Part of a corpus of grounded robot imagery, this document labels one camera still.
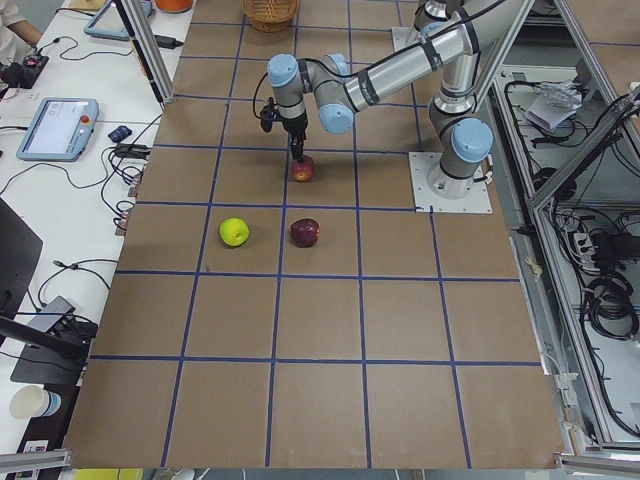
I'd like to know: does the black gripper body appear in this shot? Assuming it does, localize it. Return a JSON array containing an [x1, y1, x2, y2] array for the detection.
[[285, 115, 308, 149]]

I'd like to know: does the red yellow apple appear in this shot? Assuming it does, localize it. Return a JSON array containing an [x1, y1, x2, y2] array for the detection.
[[290, 155, 315, 182]]

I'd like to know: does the dark red apple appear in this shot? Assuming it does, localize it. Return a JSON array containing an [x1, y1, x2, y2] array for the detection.
[[290, 218, 320, 248]]

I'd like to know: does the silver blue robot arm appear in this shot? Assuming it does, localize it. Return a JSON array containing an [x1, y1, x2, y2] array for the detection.
[[256, 1, 524, 161]]

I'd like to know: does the woven wicker basket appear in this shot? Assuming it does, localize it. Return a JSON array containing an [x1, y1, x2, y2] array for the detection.
[[242, 0, 299, 33]]

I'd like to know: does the green apple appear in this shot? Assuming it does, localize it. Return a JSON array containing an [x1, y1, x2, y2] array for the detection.
[[219, 217, 250, 247]]

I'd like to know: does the dark blue pouch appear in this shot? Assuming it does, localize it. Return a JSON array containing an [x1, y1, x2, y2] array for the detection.
[[108, 125, 132, 143]]

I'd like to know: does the blue teach pendant far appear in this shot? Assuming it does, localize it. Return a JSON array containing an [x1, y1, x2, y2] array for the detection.
[[83, 1, 154, 41]]

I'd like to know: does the blue teach pendant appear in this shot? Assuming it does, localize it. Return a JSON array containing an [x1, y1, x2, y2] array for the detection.
[[83, 1, 154, 41], [16, 97, 100, 162]]

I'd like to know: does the blue teach pendant near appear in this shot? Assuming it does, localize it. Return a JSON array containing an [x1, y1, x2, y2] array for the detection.
[[16, 97, 100, 162]]

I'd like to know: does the black monitor stand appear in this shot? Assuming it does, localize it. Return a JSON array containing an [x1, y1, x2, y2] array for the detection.
[[1, 202, 98, 386]]

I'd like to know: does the white paper cup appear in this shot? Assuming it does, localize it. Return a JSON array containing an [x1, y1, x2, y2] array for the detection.
[[9, 385, 62, 419]]

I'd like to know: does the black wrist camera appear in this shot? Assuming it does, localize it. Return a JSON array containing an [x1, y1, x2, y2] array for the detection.
[[259, 97, 278, 133]]

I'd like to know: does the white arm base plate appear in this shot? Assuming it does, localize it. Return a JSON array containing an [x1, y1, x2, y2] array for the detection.
[[408, 152, 493, 214]]

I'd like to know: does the aluminium frame post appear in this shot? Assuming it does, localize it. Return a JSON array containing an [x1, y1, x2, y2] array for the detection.
[[114, 0, 175, 105]]

